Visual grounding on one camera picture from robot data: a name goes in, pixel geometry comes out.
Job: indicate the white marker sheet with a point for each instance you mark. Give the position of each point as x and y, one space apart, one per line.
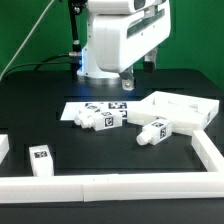
126 108

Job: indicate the white right fence bar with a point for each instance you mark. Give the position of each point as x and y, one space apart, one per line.
208 153

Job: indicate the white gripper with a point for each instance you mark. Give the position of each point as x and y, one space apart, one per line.
121 40

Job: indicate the white square table top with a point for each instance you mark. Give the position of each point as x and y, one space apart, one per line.
186 113

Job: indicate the white front fence bar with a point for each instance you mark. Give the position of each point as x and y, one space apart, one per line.
115 187

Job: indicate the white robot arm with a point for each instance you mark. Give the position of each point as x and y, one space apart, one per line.
89 70

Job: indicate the white left fence block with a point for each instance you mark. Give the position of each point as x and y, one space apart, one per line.
4 146

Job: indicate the white fence bar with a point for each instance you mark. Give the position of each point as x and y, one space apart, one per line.
208 153
115 187

